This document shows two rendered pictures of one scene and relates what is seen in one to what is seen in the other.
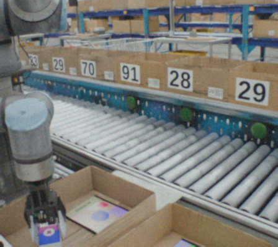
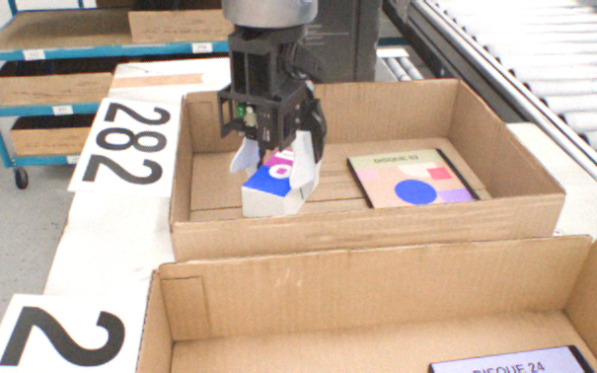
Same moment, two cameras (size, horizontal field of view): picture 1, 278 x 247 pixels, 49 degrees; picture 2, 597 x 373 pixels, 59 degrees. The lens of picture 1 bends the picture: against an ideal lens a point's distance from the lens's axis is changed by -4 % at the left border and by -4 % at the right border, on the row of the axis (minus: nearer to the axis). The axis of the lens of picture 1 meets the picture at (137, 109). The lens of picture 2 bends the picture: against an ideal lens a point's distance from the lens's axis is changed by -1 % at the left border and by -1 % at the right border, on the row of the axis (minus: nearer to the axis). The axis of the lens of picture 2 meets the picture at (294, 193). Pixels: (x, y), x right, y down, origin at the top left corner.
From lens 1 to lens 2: 0.34 m
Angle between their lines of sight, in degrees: 40
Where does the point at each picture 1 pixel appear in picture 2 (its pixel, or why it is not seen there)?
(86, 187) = (432, 125)
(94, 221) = (392, 196)
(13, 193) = not seen: hidden behind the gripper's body
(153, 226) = (503, 270)
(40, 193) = (261, 68)
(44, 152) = not seen: outside the picture
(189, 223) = not seen: outside the picture
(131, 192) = (514, 170)
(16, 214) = not seen: hidden behind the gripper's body
